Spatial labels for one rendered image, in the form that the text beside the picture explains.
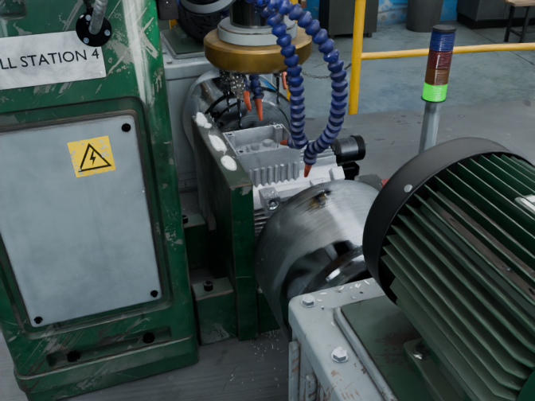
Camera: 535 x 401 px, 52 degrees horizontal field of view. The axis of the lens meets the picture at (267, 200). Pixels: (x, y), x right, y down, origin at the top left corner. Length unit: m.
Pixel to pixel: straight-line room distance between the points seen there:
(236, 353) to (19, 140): 0.55
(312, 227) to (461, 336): 0.37
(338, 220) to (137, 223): 0.29
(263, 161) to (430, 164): 0.52
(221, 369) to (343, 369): 0.50
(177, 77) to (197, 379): 0.73
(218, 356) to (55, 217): 0.42
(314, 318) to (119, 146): 0.35
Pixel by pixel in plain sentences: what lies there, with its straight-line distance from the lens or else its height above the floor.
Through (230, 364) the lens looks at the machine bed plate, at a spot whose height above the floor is 0.80.
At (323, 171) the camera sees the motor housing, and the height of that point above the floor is 1.08.
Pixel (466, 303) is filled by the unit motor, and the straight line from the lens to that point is 0.43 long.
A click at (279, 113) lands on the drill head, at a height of 1.10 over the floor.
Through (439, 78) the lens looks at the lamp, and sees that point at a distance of 1.50.
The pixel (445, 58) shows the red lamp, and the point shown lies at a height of 1.15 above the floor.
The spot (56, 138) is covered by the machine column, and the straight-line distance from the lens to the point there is 0.75.
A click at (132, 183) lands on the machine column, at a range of 0.79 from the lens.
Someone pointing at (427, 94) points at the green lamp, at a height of 1.05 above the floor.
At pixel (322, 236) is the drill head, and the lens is 0.74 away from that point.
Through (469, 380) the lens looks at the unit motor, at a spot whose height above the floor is 1.25.
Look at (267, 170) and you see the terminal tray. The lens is 0.99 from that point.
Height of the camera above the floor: 1.59
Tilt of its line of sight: 32 degrees down
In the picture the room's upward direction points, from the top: 1 degrees counter-clockwise
